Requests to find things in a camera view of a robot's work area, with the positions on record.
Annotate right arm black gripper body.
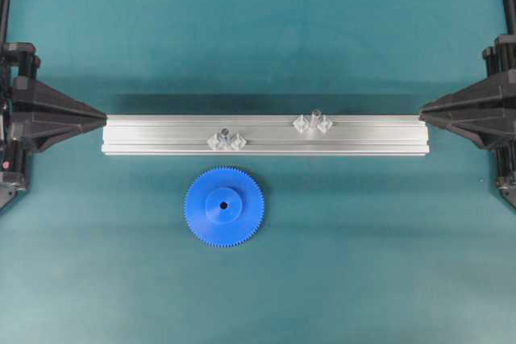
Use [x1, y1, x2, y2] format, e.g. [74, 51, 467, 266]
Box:
[482, 35, 515, 200]

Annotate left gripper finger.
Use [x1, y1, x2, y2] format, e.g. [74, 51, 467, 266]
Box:
[12, 77, 106, 119]
[11, 112, 106, 153]

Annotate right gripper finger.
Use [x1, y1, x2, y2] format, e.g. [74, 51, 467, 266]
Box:
[419, 77, 508, 120]
[420, 116, 506, 150]

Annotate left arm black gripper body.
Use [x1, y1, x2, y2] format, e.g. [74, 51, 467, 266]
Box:
[1, 43, 40, 209]

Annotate large blue plastic gear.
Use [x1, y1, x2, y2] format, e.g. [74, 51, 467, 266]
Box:
[183, 167, 265, 247]

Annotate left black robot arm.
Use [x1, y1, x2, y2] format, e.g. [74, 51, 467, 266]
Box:
[1, 0, 107, 208]

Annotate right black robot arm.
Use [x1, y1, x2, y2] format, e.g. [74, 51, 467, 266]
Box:
[419, 0, 515, 205]

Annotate right steel shaft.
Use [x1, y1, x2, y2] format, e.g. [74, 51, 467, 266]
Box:
[309, 109, 322, 135]

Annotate steel shaft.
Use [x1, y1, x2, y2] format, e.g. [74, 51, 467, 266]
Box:
[309, 109, 322, 135]
[218, 128, 231, 148]

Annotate left steel shaft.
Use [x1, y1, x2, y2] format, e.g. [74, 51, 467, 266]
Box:
[218, 128, 231, 148]

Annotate long aluminium extrusion rail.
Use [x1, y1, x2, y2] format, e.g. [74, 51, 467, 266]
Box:
[102, 114, 430, 156]

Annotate right clear shaft bracket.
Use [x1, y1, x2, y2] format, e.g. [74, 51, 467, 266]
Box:
[292, 115, 334, 134]

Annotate clear shaft bracket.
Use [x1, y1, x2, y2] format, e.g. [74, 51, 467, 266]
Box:
[292, 115, 334, 134]
[206, 132, 247, 151]

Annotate left clear shaft bracket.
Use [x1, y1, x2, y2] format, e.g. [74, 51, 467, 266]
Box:
[206, 132, 247, 151]

